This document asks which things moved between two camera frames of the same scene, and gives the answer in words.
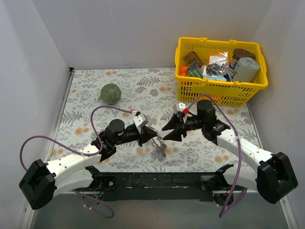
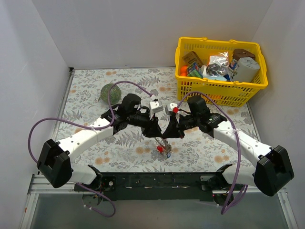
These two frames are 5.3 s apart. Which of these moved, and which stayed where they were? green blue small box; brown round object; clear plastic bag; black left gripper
Moved: black left gripper
Stayed: brown round object; clear plastic bag; green blue small box
